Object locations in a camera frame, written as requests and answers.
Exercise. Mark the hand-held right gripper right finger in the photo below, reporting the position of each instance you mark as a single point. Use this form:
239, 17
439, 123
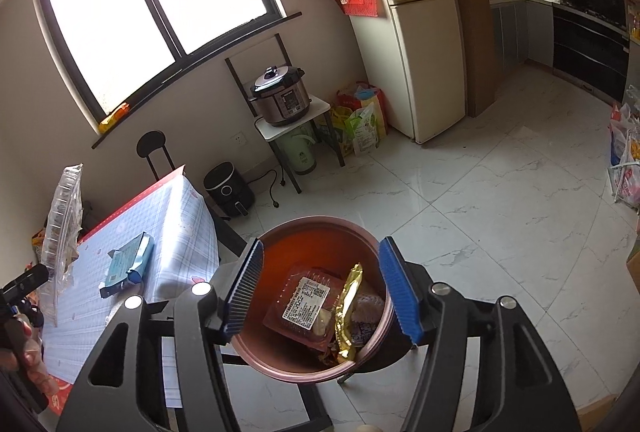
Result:
400, 292

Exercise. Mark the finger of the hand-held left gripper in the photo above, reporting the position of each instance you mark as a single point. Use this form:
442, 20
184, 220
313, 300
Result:
25, 283

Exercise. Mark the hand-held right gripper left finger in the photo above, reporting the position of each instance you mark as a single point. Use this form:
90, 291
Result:
245, 287

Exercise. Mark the gold foil packet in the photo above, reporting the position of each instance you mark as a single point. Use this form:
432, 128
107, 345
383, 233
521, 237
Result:
347, 312

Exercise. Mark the clear plastic food container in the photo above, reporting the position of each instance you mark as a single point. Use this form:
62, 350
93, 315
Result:
305, 299

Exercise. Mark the long clear plastic tray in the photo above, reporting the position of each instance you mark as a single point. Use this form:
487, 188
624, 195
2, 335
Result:
62, 222

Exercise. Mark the orange plastic bin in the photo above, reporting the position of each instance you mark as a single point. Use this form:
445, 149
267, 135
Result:
310, 252

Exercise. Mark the person's left hand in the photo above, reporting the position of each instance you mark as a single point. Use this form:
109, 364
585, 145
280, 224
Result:
32, 354

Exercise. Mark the orange snack packet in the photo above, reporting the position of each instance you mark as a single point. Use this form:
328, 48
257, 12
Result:
39, 244

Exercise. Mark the black air fryer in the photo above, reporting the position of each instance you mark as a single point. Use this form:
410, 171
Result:
227, 192

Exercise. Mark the table with checked cloth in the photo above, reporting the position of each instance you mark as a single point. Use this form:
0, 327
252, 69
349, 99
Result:
165, 232

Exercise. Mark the blue cardboard box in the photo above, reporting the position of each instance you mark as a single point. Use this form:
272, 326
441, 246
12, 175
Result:
127, 264

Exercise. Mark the green kettle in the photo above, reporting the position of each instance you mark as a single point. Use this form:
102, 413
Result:
297, 151

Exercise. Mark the white and green bag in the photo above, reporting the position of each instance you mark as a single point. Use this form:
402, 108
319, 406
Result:
365, 131

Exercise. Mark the black round-backed chair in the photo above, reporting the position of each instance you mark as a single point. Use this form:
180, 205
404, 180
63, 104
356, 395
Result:
150, 144

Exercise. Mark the yellow bag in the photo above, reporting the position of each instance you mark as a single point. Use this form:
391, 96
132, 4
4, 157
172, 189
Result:
340, 124

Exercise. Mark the yellow packet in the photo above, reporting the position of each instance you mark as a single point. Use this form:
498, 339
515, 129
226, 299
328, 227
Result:
115, 117

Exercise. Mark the electric pressure cooker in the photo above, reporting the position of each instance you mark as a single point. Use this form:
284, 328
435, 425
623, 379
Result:
280, 99

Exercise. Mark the white-topped side table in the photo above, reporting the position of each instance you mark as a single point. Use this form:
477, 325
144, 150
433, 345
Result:
320, 109

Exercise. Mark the red shopping bag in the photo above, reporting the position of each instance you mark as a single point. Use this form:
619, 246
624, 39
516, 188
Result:
350, 99

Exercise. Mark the dark windowsill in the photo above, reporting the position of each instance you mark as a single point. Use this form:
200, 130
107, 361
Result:
200, 76

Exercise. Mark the cream refrigerator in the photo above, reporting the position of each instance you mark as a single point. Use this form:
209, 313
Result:
425, 61

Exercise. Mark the white plastic bag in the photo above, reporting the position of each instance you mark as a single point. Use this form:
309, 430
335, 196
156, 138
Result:
625, 171

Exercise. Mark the grey lower kitchen cabinets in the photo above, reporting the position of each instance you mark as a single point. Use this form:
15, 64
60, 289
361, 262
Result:
520, 36

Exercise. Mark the brown wooden partition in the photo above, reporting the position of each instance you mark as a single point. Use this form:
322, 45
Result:
465, 11

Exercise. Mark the window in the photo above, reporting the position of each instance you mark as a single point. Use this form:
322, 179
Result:
150, 1

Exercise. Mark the black oven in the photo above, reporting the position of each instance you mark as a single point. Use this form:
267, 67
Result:
590, 51

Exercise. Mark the row of bottles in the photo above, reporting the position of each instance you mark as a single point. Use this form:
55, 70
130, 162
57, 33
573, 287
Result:
635, 19

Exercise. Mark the wall socket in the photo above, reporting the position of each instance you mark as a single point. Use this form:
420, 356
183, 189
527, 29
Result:
240, 140

